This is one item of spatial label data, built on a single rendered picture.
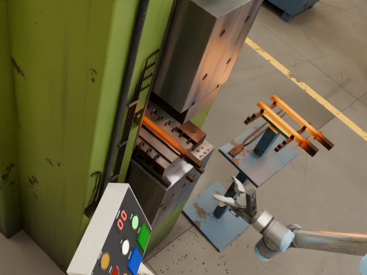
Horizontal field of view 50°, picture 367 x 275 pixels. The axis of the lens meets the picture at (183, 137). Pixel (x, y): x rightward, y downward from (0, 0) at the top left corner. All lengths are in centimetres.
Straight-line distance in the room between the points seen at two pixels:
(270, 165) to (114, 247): 121
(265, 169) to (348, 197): 144
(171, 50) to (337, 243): 96
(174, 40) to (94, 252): 70
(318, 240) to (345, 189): 190
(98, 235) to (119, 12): 67
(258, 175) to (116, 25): 138
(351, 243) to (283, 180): 174
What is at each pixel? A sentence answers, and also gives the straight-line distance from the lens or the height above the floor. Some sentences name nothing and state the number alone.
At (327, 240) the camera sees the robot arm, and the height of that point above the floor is 109.
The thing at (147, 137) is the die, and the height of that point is 99.
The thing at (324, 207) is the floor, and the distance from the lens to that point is 337.
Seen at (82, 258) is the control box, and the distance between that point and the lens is 126.
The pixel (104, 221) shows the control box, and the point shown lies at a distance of 131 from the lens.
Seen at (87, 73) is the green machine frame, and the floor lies 154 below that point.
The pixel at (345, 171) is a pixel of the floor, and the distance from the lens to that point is 376.
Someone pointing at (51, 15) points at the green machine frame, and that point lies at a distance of 123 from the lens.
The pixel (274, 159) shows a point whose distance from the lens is 233.
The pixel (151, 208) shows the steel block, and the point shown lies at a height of 72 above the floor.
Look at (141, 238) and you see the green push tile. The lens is 148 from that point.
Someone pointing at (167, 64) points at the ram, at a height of 151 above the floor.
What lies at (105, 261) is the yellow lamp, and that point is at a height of 117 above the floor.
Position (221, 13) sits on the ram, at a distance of 119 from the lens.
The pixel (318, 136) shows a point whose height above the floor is 102.
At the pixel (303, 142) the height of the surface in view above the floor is 102.
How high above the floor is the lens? 233
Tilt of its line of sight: 47 degrees down
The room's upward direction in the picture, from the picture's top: 23 degrees clockwise
